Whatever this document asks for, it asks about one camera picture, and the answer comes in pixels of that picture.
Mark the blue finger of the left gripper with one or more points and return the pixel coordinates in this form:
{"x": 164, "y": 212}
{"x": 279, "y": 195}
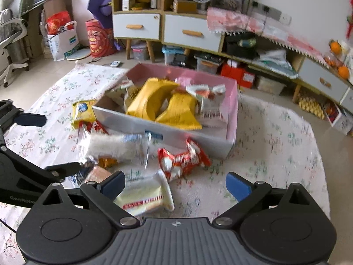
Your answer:
{"x": 28, "y": 119}

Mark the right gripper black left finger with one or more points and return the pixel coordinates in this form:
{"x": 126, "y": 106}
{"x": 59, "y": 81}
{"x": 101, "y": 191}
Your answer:
{"x": 102, "y": 195}

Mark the orange white snack packet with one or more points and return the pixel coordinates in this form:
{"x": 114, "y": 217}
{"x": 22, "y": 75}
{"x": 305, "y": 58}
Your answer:
{"x": 107, "y": 162}

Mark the white patterned snack packet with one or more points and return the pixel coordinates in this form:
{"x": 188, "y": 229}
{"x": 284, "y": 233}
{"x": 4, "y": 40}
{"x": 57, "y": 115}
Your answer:
{"x": 123, "y": 94}

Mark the clear white rice cracker pack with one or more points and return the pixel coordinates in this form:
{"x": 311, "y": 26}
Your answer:
{"x": 124, "y": 147}

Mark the red white snack packet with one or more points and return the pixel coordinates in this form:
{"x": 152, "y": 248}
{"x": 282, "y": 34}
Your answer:
{"x": 176, "y": 166}

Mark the red cartoon bag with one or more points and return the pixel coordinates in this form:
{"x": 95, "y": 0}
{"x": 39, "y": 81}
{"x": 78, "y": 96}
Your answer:
{"x": 101, "y": 40}

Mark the pale yellow cracker packet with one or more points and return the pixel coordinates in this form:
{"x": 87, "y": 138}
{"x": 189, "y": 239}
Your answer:
{"x": 146, "y": 194}

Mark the gold snack packet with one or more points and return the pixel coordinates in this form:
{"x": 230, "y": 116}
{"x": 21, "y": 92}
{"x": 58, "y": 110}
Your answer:
{"x": 150, "y": 98}
{"x": 180, "y": 113}

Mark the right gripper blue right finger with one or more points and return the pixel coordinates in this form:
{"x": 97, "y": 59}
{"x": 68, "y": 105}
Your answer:
{"x": 250, "y": 197}

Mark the yellow blue biscuit packet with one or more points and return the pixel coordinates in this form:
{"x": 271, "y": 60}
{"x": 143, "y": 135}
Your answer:
{"x": 83, "y": 112}

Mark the pink cardboard box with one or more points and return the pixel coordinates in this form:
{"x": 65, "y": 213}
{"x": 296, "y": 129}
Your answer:
{"x": 216, "y": 138}

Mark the purple hat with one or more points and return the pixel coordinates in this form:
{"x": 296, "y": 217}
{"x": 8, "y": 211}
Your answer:
{"x": 102, "y": 11}

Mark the red gift box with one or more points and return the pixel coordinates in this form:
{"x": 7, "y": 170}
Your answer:
{"x": 243, "y": 77}

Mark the white barcode snack packet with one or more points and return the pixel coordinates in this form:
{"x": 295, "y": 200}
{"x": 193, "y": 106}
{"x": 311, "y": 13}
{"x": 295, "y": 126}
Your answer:
{"x": 211, "y": 99}

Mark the red floral snack packet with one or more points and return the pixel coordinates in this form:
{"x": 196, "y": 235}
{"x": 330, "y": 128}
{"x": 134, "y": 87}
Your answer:
{"x": 92, "y": 127}

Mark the wooden cabinet with drawers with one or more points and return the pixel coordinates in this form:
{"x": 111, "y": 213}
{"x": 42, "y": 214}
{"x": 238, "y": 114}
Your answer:
{"x": 181, "y": 23}

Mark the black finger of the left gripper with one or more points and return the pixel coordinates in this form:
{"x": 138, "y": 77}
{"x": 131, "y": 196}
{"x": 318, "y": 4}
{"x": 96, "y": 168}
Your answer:
{"x": 66, "y": 169}

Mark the white office chair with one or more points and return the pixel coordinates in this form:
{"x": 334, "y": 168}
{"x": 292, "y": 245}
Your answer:
{"x": 12, "y": 31}

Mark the orange fruit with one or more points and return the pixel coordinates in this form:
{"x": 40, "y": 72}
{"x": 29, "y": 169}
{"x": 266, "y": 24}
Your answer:
{"x": 343, "y": 72}

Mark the white shopping bag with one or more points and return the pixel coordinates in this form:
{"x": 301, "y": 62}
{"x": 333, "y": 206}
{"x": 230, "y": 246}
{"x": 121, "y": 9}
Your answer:
{"x": 65, "y": 43}

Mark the pink cloth cover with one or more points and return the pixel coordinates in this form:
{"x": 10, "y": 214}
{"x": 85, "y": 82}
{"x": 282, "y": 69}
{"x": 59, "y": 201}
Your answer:
{"x": 228, "y": 22}

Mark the yellow egg tray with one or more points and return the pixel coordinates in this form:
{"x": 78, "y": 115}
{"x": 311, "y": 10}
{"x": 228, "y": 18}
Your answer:
{"x": 311, "y": 105}

